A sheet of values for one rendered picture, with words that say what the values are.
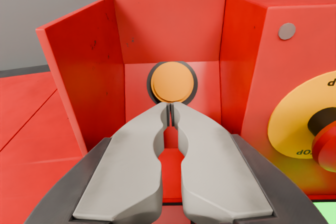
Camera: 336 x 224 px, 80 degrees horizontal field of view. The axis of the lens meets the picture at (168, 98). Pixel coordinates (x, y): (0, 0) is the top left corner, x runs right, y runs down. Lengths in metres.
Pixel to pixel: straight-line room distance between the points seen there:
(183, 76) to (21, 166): 0.42
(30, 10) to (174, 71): 0.92
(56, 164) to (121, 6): 0.37
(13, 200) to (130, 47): 0.36
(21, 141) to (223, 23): 0.53
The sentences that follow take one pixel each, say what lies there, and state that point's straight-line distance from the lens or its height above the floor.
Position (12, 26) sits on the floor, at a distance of 1.12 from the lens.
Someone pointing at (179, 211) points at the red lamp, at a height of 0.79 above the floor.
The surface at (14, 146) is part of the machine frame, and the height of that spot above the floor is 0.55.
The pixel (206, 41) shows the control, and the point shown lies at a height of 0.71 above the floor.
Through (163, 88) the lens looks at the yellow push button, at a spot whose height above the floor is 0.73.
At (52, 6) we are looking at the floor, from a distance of 1.00.
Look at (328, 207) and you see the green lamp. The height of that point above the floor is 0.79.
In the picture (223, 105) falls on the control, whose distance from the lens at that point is 0.19.
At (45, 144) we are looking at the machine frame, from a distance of 0.55.
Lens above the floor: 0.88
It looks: 57 degrees down
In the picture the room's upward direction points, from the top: 180 degrees clockwise
